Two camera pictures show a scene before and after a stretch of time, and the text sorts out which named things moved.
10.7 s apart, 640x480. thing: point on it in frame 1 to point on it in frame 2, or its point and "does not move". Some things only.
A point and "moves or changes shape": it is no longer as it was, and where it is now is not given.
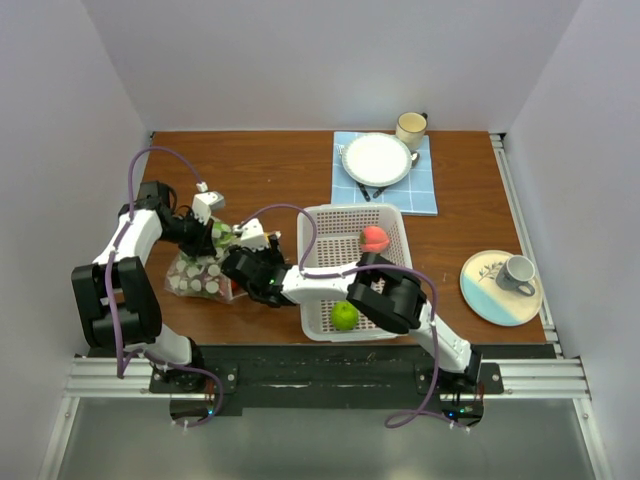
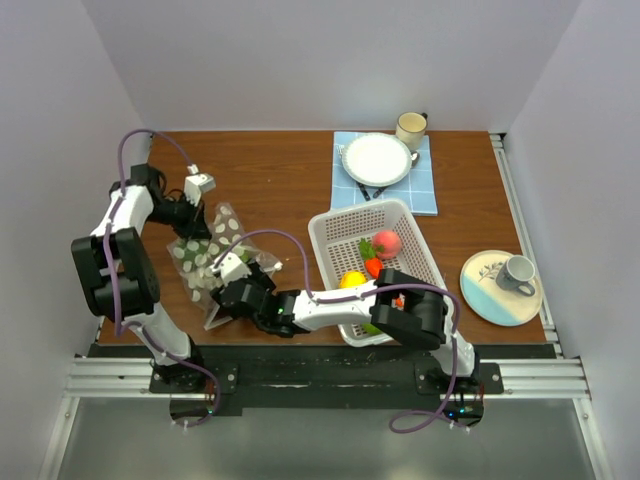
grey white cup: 514,273 does not move
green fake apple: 345,316 moves or changes shape
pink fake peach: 373,239 to 387,243
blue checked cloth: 415,193 does not move
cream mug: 410,128 does not move
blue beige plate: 483,298 does not move
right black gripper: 272,251 to 259,277
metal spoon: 415,158 does not move
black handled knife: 379,191 does not move
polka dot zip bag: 201,276 moves or changes shape
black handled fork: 364,191 does not move
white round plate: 376,159 does not move
